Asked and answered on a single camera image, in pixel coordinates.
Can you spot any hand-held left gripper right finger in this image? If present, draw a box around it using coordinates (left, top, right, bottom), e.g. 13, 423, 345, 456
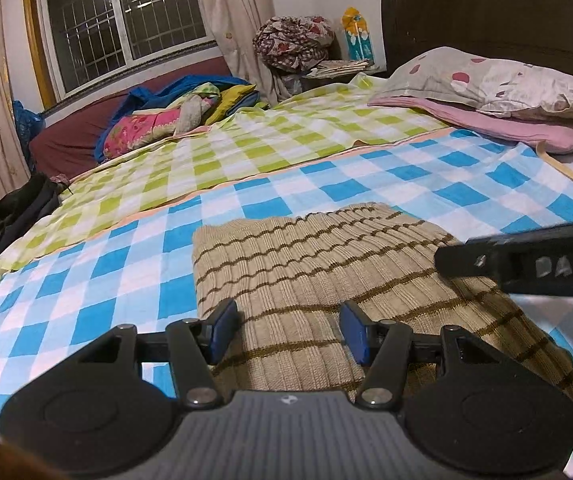
339, 301, 502, 409

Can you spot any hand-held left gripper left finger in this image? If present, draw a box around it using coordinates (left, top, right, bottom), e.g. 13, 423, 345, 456
74, 299, 242, 409

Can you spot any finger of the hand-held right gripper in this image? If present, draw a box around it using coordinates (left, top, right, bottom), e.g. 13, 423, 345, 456
433, 217, 573, 302

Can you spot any beige striped knit sweater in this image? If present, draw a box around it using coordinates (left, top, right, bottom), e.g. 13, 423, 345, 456
191, 202, 573, 409

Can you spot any black clothes pile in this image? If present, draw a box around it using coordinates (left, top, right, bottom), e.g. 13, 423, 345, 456
0, 172, 70, 292

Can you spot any pink pillow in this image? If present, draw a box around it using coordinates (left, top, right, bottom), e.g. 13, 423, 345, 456
369, 97, 573, 155

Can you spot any white spotted pillow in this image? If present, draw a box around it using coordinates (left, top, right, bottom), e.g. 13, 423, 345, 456
369, 46, 573, 137

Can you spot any pink floral quilt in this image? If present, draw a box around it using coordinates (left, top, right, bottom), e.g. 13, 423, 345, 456
102, 109, 188, 162

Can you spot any yellow cloth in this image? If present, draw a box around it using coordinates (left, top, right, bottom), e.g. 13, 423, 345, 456
201, 83, 270, 127

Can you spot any maroon covered sofa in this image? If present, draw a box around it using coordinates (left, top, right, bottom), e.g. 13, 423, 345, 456
28, 56, 233, 182

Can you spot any pile of colourful bedding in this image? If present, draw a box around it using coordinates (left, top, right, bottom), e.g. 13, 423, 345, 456
94, 76, 253, 162

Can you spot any dark wooden headboard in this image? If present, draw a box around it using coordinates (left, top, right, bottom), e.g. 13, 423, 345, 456
381, 0, 573, 82

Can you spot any stack of papers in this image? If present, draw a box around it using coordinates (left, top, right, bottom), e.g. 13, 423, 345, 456
306, 58, 375, 80

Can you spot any yellow blue package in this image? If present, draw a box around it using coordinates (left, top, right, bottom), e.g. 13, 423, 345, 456
341, 6, 375, 64

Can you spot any blue bag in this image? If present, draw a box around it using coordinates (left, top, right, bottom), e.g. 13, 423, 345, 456
12, 100, 43, 147

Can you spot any floral cloth bundle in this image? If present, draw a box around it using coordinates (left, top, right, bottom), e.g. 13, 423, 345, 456
253, 15, 337, 74

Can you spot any barred window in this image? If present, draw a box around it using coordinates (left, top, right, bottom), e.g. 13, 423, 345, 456
21, 0, 223, 107

